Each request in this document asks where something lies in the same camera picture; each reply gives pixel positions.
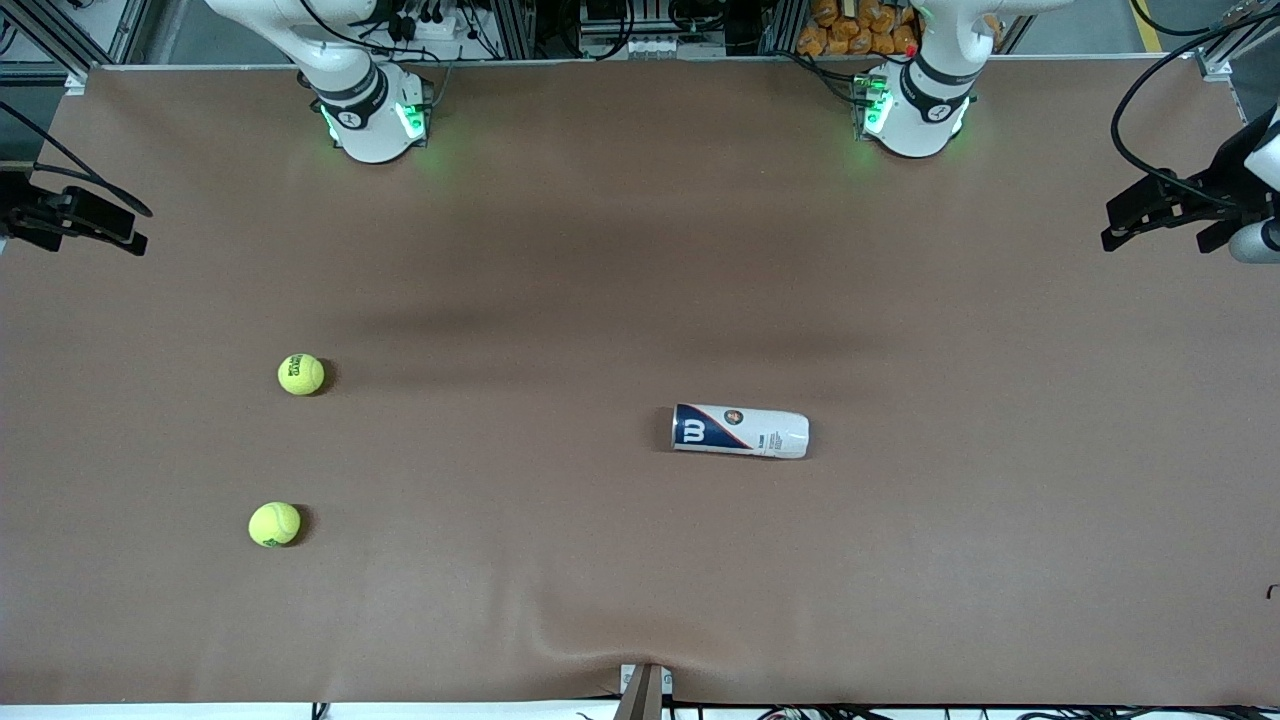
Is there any yellow tennis ball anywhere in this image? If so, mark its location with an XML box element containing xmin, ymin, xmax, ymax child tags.
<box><xmin>278</xmin><ymin>353</ymin><xmax>326</xmax><ymax>396</ymax></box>
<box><xmin>248</xmin><ymin>501</ymin><xmax>302</xmax><ymax>548</ymax></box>

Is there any white blue tennis ball can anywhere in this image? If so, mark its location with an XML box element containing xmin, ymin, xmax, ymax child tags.
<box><xmin>671</xmin><ymin>403</ymin><xmax>811</xmax><ymax>460</ymax></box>

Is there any bag of orange items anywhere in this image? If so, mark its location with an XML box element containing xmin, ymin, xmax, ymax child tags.
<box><xmin>797</xmin><ymin>0</ymin><xmax>1001</xmax><ymax>57</ymax></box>

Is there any grey electronics rack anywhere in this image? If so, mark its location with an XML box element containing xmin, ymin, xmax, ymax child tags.
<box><xmin>580</xmin><ymin>0</ymin><xmax>729</xmax><ymax>59</ymax></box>

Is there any brown table mat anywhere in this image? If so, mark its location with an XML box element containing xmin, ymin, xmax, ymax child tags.
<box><xmin>0</xmin><ymin>55</ymin><xmax>1280</xmax><ymax>706</ymax></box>

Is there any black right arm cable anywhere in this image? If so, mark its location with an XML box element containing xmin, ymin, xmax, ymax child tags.
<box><xmin>0</xmin><ymin>100</ymin><xmax>153</xmax><ymax>218</ymax></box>

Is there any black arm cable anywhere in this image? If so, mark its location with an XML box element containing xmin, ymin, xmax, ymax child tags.
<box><xmin>0</xmin><ymin>100</ymin><xmax>153</xmax><ymax>218</ymax></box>
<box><xmin>1110</xmin><ymin>8</ymin><xmax>1280</xmax><ymax>213</ymax></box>

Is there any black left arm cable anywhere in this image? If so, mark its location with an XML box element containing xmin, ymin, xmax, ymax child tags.
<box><xmin>1110</xmin><ymin>8</ymin><xmax>1280</xmax><ymax>213</ymax></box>

